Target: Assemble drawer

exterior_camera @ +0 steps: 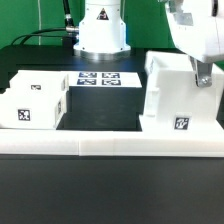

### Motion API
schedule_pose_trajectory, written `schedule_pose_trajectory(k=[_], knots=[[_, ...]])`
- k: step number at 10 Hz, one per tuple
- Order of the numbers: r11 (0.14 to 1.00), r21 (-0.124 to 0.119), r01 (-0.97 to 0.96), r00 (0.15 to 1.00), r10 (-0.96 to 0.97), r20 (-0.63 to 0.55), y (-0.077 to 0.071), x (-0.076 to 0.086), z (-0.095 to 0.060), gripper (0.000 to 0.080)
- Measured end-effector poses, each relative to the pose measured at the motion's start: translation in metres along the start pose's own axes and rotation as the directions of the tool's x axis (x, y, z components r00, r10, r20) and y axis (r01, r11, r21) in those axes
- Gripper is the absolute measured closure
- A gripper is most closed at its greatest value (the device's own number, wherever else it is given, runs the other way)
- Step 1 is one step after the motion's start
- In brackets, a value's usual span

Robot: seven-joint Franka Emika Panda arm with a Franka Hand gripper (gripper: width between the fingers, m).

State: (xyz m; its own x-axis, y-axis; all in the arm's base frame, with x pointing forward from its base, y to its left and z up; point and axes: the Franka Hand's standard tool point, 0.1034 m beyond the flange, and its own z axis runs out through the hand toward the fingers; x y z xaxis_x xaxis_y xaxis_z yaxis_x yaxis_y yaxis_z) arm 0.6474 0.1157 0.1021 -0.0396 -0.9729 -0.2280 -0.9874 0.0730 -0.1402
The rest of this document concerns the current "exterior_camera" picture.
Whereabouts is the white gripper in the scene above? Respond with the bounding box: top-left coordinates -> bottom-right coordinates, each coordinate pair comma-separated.
165,0 -> 224,88

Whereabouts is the white drawer cabinet box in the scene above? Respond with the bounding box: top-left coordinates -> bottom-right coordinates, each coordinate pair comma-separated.
139,51 -> 224,131

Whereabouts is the white drawer with knob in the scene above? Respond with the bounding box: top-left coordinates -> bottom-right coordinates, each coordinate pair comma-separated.
0,92 -> 66,129

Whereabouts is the white small drawer box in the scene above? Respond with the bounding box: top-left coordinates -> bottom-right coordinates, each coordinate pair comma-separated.
9,70 -> 69,93

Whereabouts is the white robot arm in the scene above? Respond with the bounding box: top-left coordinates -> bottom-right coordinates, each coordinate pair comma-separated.
73,0 -> 224,87

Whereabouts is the white marker plate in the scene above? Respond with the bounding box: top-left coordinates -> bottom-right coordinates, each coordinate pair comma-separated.
68,71 -> 142,88

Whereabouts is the white U-shaped boundary frame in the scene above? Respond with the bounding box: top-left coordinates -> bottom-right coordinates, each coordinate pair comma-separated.
0,129 -> 224,158

